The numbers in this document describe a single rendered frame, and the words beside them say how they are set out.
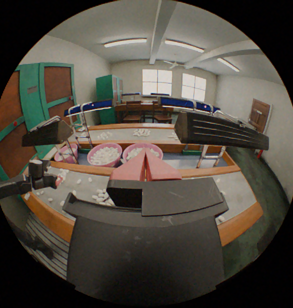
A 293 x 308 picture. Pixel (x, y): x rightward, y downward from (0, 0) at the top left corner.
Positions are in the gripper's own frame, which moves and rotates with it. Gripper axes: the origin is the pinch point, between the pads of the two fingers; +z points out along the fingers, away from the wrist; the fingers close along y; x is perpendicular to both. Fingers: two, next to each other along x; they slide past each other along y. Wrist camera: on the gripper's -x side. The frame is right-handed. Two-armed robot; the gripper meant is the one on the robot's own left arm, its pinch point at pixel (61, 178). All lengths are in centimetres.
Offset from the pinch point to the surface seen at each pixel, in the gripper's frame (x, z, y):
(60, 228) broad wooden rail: 20.3, -15.7, -9.5
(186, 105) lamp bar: -56, 25, -77
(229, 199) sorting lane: 9, 0, -94
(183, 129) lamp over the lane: -20, -17, -55
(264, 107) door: -193, 60, -466
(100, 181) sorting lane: -0.1, 11.2, -21.5
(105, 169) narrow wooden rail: -6.4, 14.6, -22.9
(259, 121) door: -150, 105, -466
